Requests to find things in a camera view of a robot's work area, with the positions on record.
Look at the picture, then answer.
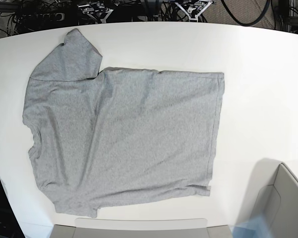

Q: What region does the grey T-shirt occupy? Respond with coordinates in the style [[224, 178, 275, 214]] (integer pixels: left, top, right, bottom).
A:
[[22, 29, 224, 218]]

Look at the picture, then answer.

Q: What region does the blue translucent object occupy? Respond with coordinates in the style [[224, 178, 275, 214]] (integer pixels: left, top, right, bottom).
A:
[[231, 215, 272, 238]]

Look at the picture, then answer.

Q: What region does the grey chair backrest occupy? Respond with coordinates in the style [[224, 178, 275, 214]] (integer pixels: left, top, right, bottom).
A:
[[50, 218, 232, 238]]

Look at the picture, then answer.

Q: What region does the grey box right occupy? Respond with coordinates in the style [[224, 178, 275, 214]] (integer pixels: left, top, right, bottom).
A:
[[250, 163, 298, 238]]

